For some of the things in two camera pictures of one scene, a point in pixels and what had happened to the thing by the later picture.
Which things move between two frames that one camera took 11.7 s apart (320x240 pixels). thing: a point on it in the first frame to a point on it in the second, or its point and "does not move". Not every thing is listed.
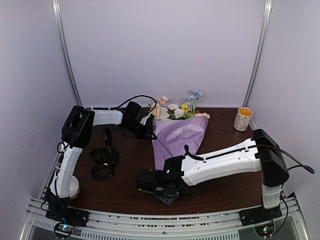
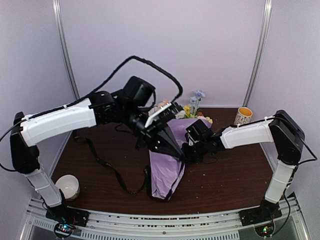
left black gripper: [144, 135] to [162, 140]
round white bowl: [74, 187] does not move
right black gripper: [167, 200] to [187, 156]
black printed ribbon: [105, 159] to [145, 184]
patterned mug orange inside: [242, 121] does not move
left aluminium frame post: [67, 57] does not move
